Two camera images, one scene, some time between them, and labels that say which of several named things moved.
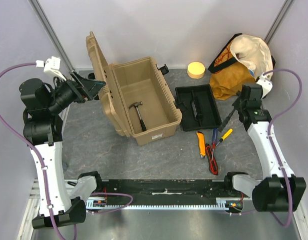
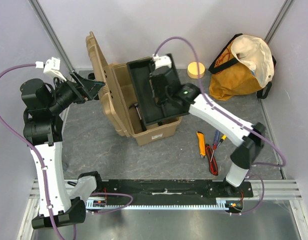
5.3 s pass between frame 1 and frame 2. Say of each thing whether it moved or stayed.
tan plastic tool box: stayed
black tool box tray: moved
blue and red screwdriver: stayed
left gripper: stayed
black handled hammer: stayed
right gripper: moved
